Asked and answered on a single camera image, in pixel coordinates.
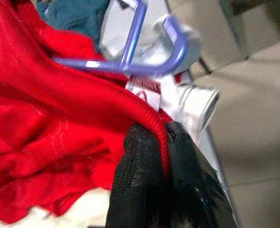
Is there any white grey garment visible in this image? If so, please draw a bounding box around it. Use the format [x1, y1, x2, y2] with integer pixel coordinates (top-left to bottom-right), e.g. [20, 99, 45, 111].
[99, 0, 221, 148]

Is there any teal cloth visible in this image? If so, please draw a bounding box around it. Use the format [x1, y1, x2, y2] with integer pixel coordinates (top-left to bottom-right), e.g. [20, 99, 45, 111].
[36, 0, 111, 52]

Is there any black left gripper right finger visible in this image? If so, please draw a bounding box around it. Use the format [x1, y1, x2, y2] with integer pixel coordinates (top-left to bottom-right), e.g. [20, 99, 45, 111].
[165, 120, 238, 228]

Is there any red shirt with white trim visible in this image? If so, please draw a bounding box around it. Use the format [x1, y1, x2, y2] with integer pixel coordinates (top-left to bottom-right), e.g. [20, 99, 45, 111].
[0, 0, 173, 225]

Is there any purple plastic hanger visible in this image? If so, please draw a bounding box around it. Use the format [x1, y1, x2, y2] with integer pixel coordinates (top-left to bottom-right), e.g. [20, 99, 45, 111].
[51, 0, 187, 78]

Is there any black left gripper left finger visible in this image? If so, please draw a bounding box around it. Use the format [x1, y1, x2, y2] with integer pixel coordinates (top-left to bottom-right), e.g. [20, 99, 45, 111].
[106, 122, 176, 228]

